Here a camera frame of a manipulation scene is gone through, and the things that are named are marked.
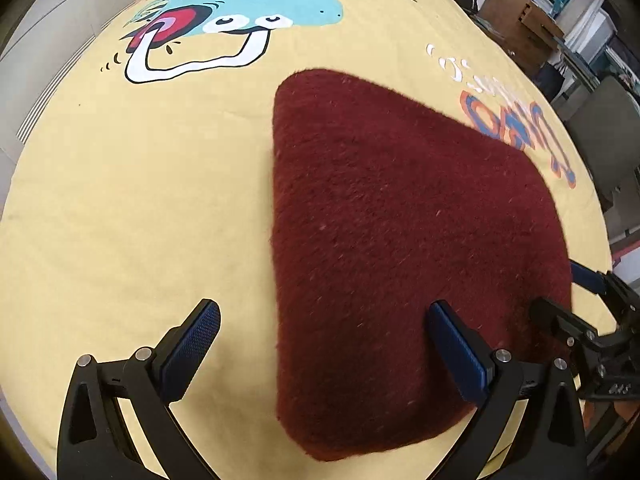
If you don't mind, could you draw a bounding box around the yellow printed blanket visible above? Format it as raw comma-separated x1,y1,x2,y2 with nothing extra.
0,0,617,480

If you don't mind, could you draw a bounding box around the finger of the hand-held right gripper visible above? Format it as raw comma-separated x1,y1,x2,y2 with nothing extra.
569,259,609,294
529,297,599,352

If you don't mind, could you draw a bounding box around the grey chair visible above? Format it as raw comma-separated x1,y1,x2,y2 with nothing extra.
564,75,640,221

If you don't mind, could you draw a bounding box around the white cabinet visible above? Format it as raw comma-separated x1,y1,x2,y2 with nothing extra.
0,0,168,161

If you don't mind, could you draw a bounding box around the white storage drawer unit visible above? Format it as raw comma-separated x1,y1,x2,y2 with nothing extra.
564,4,622,63

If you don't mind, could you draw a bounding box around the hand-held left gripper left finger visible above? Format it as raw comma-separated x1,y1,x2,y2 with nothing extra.
56,298,222,480

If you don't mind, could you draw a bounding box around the maroon knit sweater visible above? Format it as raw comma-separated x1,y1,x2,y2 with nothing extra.
270,67,576,462

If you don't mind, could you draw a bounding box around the wooden cabinet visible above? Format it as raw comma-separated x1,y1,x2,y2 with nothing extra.
477,0,567,68

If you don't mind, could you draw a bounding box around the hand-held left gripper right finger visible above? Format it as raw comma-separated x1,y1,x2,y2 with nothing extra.
426,300,589,480

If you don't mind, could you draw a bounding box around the dark blue tote bag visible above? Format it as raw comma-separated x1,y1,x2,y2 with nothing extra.
534,61,574,104

